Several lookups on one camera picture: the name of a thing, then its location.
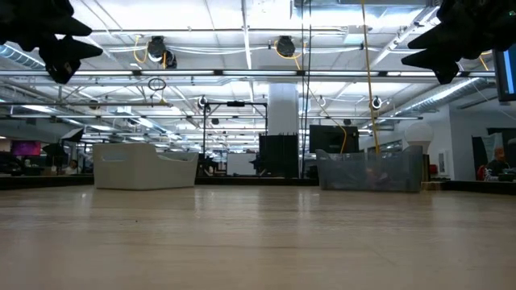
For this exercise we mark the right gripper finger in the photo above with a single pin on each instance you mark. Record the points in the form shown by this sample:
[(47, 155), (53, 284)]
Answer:
[(435, 59), (441, 38)]

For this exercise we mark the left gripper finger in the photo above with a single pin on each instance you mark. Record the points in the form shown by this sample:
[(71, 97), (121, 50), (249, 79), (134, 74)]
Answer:
[(70, 27), (68, 50)]

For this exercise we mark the computer monitor blue screen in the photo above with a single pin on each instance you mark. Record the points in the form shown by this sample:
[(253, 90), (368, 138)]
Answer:
[(507, 76)]

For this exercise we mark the black softbox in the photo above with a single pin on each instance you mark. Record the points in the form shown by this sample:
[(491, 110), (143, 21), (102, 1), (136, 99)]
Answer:
[(73, 135)]

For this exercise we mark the magenta lit display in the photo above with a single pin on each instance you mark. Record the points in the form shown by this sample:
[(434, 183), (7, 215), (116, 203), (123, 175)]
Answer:
[(26, 147)]

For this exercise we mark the person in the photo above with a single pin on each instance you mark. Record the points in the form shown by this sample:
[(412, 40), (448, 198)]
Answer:
[(496, 167), (72, 166)]

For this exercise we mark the black monitor back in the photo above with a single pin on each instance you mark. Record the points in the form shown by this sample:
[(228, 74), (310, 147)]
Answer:
[(332, 139)]

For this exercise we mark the translucent grey plastic bin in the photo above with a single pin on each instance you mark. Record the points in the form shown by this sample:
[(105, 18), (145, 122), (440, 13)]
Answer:
[(363, 173)]

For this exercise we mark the white plastic bin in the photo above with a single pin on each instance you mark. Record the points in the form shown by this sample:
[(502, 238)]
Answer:
[(133, 169)]

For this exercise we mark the white round column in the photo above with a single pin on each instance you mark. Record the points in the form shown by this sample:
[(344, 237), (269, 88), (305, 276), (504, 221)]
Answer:
[(284, 108)]

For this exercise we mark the black cabinet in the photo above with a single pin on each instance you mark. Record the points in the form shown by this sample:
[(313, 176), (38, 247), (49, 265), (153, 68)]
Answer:
[(280, 155)]

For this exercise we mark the white panel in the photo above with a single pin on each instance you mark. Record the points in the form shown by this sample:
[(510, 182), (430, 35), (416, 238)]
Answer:
[(241, 163)]

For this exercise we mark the black camera rig frame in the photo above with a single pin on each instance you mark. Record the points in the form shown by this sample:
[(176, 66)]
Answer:
[(235, 103)]

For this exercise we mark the black aluminium table frame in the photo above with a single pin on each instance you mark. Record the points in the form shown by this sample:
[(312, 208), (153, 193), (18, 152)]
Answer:
[(258, 181)]

